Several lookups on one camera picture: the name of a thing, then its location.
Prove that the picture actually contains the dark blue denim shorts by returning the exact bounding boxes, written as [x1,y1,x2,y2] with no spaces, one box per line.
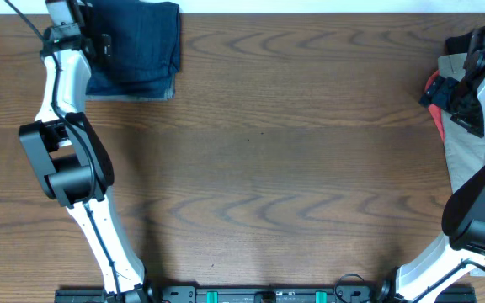
[90,0,181,77]

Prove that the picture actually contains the folded grey shorts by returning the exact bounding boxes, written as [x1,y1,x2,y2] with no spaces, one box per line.
[86,71,175,102]

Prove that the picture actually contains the red garment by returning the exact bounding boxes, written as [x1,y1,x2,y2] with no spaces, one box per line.
[424,71,445,141]

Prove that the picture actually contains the beige khaki shorts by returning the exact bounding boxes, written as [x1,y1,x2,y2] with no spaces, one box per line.
[437,53,485,192]

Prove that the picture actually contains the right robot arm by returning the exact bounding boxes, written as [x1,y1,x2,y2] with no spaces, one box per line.
[376,26,485,302]

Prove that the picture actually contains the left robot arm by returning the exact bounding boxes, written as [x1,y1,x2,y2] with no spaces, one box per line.
[19,1,162,302]

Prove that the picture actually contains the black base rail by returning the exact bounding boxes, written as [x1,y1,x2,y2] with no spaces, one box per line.
[54,285,477,303]

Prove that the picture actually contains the black garment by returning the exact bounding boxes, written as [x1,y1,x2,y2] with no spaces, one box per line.
[445,33,472,55]

